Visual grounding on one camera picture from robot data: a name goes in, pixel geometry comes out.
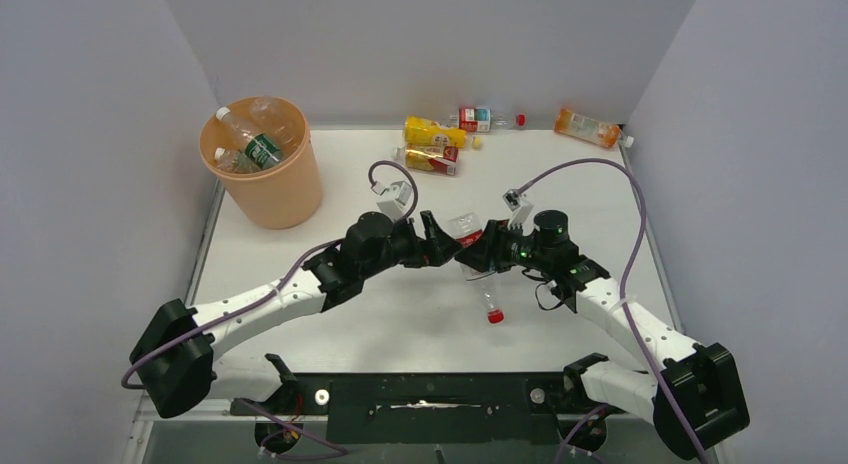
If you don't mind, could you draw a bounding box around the red-label bottle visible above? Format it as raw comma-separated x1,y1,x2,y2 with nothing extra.
447,213,505,324

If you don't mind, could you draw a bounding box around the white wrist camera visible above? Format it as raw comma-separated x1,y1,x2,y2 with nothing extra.
503,189,533,230
371,181,414,222

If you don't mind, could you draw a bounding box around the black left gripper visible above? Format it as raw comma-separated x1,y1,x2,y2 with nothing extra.
361,211,461,280

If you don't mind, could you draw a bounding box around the red-blue label bottle red cap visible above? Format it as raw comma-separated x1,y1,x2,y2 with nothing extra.
446,107,526,134

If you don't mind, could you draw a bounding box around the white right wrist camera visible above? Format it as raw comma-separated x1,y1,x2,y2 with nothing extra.
503,189,533,230

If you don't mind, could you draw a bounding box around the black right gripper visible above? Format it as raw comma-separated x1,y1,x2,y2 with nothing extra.
457,219,552,274

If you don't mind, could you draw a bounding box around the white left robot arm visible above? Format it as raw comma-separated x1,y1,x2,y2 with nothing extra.
127,211,462,419

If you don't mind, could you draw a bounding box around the orange drink bottle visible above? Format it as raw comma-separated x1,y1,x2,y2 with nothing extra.
553,108,634,149

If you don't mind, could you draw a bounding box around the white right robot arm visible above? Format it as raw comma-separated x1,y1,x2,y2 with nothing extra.
455,210,751,460

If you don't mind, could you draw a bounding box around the yellow-label bottle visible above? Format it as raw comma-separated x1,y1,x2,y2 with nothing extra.
403,116,482,150

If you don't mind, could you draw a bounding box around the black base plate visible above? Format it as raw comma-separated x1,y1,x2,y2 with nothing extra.
230,371,594,445

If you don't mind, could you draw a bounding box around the large clear unlabelled bottle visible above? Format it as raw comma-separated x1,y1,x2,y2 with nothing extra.
249,96,300,153

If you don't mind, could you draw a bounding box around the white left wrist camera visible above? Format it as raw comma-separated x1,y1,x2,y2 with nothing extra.
371,181,414,222

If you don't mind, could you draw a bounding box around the green-label upright-lying bottle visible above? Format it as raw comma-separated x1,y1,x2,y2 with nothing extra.
215,107,284,170

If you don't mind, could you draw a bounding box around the red-yellow label bottle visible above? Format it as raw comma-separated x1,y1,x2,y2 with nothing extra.
390,146,460,177

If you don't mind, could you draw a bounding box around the aluminium frame rail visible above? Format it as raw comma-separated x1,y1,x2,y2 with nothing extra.
122,394,299,464

